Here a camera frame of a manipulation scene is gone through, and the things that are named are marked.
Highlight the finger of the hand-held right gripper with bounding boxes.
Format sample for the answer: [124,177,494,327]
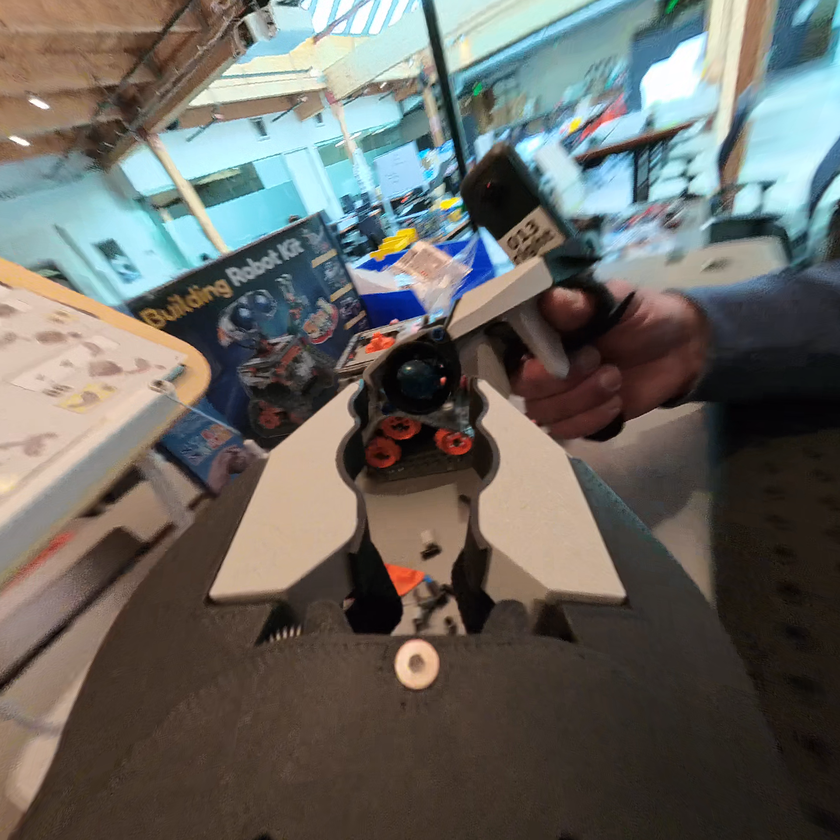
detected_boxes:
[459,327,527,411]
[446,257,557,342]

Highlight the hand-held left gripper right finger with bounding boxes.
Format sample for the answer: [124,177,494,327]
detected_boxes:
[451,382,627,634]

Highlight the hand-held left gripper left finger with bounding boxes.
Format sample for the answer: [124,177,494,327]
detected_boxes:
[207,384,404,634]

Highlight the black wheel brick assembly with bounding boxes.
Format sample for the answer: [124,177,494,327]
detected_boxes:
[361,325,476,434]

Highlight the black elbow connector blue pin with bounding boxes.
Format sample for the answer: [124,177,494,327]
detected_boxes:
[410,581,460,634]

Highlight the person's right forearm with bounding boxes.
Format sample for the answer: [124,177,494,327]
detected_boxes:
[682,262,840,411]

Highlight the clear plastic bags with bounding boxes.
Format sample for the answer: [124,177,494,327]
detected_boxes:
[387,239,487,312]

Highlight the blue storage bin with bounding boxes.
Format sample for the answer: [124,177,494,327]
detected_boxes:
[348,236,496,329]

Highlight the yellow storage bins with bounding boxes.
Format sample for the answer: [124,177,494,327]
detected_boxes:
[369,226,421,260]

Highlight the whiteboard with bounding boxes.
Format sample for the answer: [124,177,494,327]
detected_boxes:
[373,141,424,201]

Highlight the tracked toy robot vehicle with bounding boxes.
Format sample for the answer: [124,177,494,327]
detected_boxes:
[335,315,480,483]

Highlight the black pole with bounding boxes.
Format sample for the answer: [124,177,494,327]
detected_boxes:
[420,0,470,178]

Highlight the white book stand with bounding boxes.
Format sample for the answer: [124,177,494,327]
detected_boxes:
[0,259,212,690]

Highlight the robot kit box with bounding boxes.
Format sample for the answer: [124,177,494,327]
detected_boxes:
[125,213,368,493]

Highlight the open instruction booklet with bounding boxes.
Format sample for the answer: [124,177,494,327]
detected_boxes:
[0,282,188,506]

